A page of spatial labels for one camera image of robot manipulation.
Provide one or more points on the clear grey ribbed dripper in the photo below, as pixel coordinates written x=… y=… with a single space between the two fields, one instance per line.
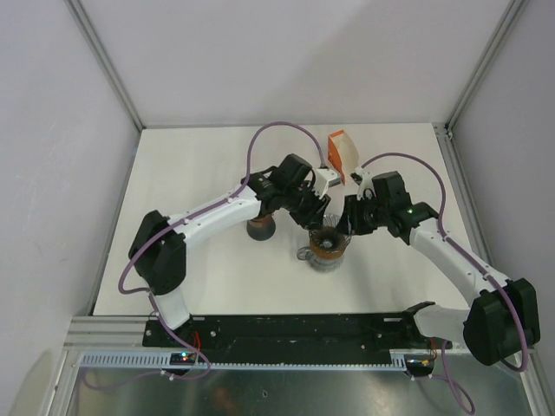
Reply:
x=327 y=238

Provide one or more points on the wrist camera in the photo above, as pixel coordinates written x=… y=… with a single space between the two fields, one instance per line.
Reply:
x=325 y=178
x=363 y=180

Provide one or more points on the clear grey glass carafe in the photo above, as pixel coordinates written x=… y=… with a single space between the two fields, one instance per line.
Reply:
x=318 y=263

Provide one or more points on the grey cable duct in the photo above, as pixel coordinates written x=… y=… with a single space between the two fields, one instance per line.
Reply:
x=167 y=360

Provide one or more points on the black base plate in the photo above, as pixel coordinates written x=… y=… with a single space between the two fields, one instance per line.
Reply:
x=304 y=352

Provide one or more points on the red-rimmed dark carafe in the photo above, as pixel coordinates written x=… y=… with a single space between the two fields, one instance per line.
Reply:
x=261 y=229

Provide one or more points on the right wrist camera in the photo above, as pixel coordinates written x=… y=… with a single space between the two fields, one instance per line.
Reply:
x=363 y=180

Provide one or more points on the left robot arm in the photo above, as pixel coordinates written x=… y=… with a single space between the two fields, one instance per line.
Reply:
x=162 y=243

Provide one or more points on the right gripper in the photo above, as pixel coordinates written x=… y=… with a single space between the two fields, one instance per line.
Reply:
x=349 y=222

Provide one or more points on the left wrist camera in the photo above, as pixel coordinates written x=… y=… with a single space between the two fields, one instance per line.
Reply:
x=325 y=178

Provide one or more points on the orange coffee filter box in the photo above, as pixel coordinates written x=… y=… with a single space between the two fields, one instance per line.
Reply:
x=342 y=154

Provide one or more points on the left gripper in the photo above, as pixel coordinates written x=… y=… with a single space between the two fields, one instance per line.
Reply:
x=312 y=218

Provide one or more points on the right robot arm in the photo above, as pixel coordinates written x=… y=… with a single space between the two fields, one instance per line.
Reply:
x=501 y=318

